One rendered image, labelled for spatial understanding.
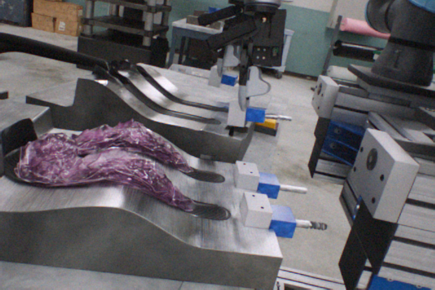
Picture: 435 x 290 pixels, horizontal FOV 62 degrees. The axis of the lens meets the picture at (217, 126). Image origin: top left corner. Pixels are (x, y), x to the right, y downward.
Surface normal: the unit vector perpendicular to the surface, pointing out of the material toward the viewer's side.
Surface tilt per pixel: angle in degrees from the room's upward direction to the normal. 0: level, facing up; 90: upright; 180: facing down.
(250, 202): 0
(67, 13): 88
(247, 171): 0
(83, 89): 90
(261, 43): 82
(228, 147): 90
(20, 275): 0
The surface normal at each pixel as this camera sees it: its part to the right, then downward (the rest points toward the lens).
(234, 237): 0.19, -0.93
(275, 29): -0.22, 0.14
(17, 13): -0.02, 0.33
